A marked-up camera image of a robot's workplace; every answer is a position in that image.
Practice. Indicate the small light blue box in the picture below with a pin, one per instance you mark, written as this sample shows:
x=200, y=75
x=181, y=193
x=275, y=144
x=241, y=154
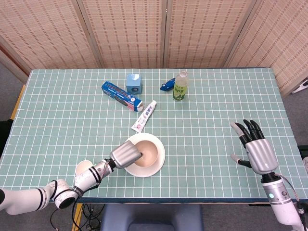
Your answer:
x=133, y=83

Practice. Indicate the blue cookie box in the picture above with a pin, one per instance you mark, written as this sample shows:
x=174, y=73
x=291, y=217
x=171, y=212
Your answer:
x=119, y=95

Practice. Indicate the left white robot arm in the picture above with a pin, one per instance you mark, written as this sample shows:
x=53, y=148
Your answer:
x=24, y=199

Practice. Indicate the green checkered tablecloth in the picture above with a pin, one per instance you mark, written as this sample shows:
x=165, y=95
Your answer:
x=204, y=125

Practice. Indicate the green iced tea bottle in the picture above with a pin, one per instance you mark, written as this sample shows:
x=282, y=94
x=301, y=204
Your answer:
x=180, y=90

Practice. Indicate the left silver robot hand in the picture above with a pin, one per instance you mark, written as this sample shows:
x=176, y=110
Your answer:
x=125, y=155

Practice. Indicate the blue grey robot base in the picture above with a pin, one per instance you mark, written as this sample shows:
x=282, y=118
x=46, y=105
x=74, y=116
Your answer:
x=151, y=216

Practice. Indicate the blue wrapped packet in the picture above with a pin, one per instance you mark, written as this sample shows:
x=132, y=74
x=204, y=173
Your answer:
x=168, y=84

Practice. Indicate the white stand foot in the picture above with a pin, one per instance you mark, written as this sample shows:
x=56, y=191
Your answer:
x=300, y=87

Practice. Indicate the floral print paper cup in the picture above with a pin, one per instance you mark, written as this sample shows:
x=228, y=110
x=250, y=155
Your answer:
x=83, y=167

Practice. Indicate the beige plastic bowl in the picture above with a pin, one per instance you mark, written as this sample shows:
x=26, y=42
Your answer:
x=149, y=152

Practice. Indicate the bamboo folding screen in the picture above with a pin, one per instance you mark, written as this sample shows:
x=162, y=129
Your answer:
x=130, y=31

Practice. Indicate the white paper plate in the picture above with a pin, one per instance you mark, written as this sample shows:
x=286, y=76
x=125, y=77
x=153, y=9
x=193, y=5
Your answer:
x=157, y=163

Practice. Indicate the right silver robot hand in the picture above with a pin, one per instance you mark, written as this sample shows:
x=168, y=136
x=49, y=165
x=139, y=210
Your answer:
x=262, y=156

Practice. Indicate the white pink toothpaste tube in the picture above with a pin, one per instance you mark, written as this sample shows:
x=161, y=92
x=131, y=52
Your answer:
x=144, y=116

